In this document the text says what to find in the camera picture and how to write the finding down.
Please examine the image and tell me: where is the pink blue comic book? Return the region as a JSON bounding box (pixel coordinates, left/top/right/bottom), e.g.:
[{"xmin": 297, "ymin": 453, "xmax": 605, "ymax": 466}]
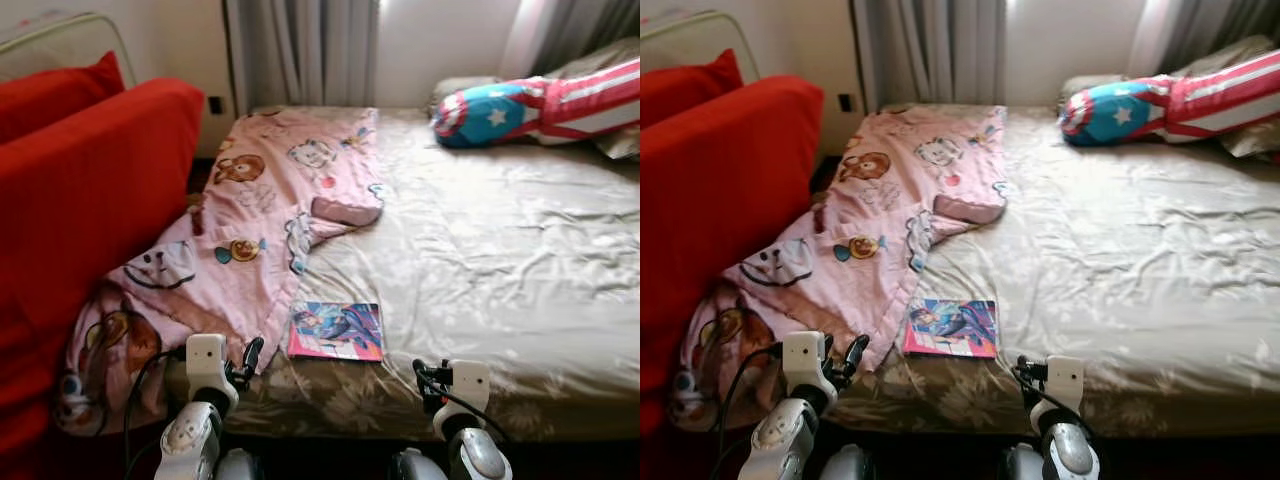
[
  {"xmin": 902, "ymin": 297, "xmax": 1000, "ymax": 360},
  {"xmin": 287, "ymin": 301, "xmax": 385, "ymax": 363}
]

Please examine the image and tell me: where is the grey right robot leg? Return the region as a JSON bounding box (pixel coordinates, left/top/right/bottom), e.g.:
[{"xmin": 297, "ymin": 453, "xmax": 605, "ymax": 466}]
[
  {"xmin": 389, "ymin": 447, "xmax": 447, "ymax": 480},
  {"xmin": 1002, "ymin": 442, "xmax": 1047, "ymax": 480}
]

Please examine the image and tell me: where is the grey robot leg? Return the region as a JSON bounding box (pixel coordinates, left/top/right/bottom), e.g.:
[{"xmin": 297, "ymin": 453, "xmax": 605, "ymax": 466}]
[
  {"xmin": 389, "ymin": 447, "xmax": 447, "ymax": 480},
  {"xmin": 1002, "ymin": 442, "xmax": 1047, "ymax": 480},
  {"xmin": 815, "ymin": 444, "xmax": 882, "ymax": 480},
  {"xmin": 214, "ymin": 447, "xmax": 264, "ymax": 480}
]

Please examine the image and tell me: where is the grey left robot leg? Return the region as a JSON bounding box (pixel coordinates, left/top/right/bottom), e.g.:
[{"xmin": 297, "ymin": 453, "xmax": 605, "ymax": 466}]
[
  {"xmin": 815, "ymin": 444, "xmax": 882, "ymax": 480},
  {"xmin": 214, "ymin": 447, "xmax": 264, "ymax": 480}
]

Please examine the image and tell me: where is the pink cartoon print blanket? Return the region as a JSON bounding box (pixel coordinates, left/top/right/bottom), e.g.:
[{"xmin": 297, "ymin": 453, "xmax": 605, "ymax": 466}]
[
  {"xmin": 670, "ymin": 102, "xmax": 1011, "ymax": 433},
  {"xmin": 54, "ymin": 105, "xmax": 393, "ymax": 437}
]

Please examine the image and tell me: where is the beige floral bed sheet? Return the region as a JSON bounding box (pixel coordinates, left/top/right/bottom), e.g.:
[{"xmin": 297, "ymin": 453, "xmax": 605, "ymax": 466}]
[
  {"xmin": 165, "ymin": 104, "xmax": 641, "ymax": 443},
  {"xmin": 790, "ymin": 100, "xmax": 1280, "ymax": 441}
]

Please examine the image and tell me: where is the red sofa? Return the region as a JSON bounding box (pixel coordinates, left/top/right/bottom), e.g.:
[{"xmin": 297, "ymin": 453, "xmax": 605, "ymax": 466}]
[
  {"xmin": 640, "ymin": 73, "xmax": 827, "ymax": 441},
  {"xmin": 0, "ymin": 77, "xmax": 207, "ymax": 463}
]

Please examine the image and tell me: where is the star striped bolster pillow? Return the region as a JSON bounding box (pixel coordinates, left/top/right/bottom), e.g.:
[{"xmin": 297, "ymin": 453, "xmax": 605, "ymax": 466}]
[
  {"xmin": 1059, "ymin": 51, "xmax": 1280, "ymax": 149},
  {"xmin": 431, "ymin": 56, "xmax": 641, "ymax": 150}
]

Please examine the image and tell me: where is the grey curtain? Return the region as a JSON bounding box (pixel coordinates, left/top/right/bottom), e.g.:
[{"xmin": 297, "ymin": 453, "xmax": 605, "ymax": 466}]
[
  {"xmin": 849, "ymin": 0, "xmax": 1007, "ymax": 107},
  {"xmin": 224, "ymin": 0, "xmax": 382, "ymax": 112},
  {"xmin": 1128, "ymin": 0, "xmax": 1280, "ymax": 77},
  {"xmin": 498, "ymin": 0, "xmax": 641, "ymax": 77}
]

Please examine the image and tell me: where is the red cushion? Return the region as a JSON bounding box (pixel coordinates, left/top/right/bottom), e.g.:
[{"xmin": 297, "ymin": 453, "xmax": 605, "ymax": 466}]
[
  {"xmin": 640, "ymin": 48, "xmax": 746, "ymax": 129},
  {"xmin": 0, "ymin": 51, "xmax": 127, "ymax": 147}
]

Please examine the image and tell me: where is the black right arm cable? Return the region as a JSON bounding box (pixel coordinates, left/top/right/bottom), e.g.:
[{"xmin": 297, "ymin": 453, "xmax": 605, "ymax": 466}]
[
  {"xmin": 414, "ymin": 364, "xmax": 513, "ymax": 443},
  {"xmin": 1011, "ymin": 364, "xmax": 1093, "ymax": 433}
]

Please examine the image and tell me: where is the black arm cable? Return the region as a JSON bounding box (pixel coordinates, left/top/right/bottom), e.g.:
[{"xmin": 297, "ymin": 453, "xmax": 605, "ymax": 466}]
[
  {"xmin": 1011, "ymin": 364, "xmax": 1093, "ymax": 433},
  {"xmin": 714, "ymin": 342, "xmax": 787, "ymax": 463},
  {"xmin": 121, "ymin": 344, "xmax": 192, "ymax": 473},
  {"xmin": 414, "ymin": 364, "xmax": 513, "ymax": 443}
]

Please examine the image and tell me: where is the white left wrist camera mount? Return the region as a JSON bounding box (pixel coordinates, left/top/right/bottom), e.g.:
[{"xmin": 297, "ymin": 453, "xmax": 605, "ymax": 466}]
[
  {"xmin": 184, "ymin": 333, "xmax": 230, "ymax": 397},
  {"xmin": 782, "ymin": 330, "xmax": 827, "ymax": 393}
]

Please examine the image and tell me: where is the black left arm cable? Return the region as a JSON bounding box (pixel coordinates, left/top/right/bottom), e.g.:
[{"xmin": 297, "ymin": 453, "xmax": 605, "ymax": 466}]
[
  {"xmin": 121, "ymin": 344, "xmax": 192, "ymax": 473},
  {"xmin": 714, "ymin": 342, "xmax": 787, "ymax": 463}
]

